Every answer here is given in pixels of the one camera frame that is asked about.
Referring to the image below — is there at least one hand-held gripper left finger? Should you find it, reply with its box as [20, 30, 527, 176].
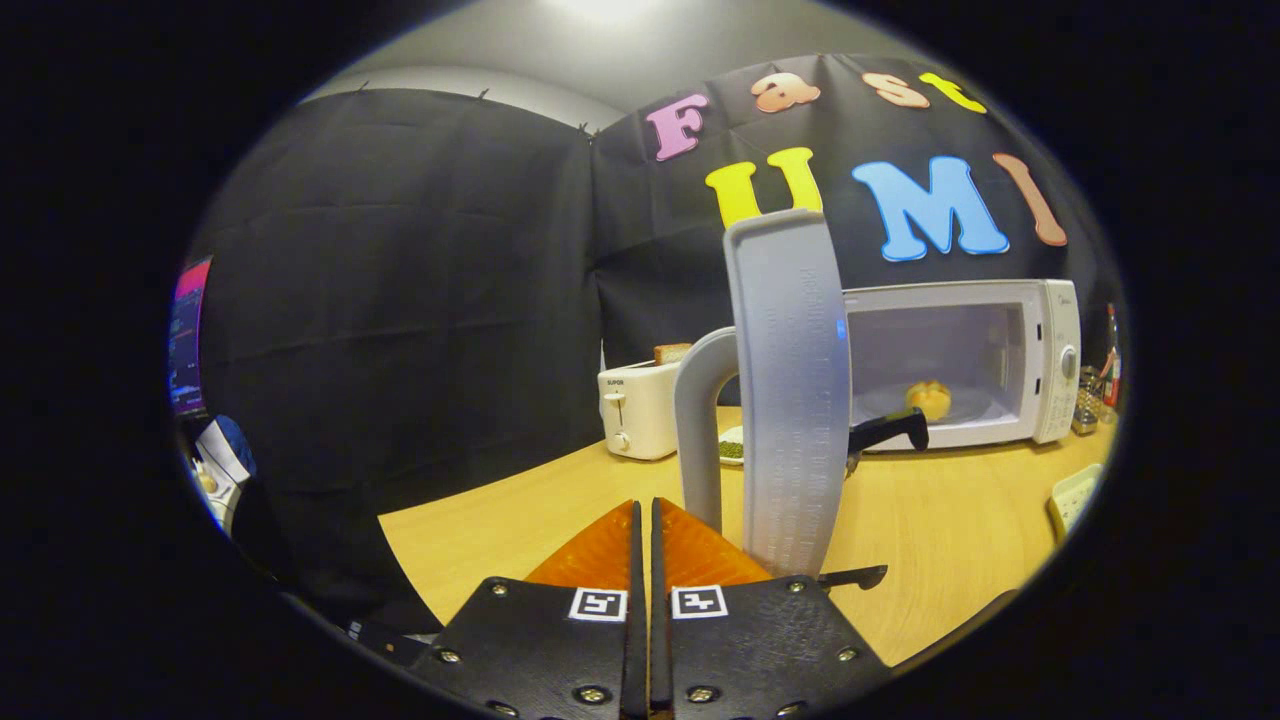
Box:
[410, 498, 649, 720]

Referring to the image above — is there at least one metal wire basket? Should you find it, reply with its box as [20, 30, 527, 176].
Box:
[1072, 365, 1106, 436]

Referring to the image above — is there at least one white rectangular tray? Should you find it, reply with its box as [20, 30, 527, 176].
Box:
[1046, 462, 1104, 546]

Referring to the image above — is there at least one white and blue object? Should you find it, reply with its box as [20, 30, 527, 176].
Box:
[193, 415, 258, 531]

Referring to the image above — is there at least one glass turntable plate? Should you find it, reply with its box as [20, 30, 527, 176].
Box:
[855, 385, 1001, 431]

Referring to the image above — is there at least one golden bread bun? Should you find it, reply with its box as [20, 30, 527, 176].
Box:
[906, 379, 953, 423]

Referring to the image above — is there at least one white microwave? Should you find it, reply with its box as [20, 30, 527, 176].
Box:
[673, 208, 1083, 591]

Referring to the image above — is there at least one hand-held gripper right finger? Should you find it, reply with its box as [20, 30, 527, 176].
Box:
[650, 497, 891, 720]

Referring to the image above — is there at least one black backdrop cloth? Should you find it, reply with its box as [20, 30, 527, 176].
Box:
[185, 52, 1126, 631]

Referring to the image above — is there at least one computer monitor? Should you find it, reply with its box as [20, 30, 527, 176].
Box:
[168, 257, 213, 418]

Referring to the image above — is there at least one ceiling light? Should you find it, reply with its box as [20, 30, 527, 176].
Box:
[545, 0, 681, 26]

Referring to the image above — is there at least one cream toaster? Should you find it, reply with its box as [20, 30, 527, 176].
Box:
[597, 360, 691, 462]

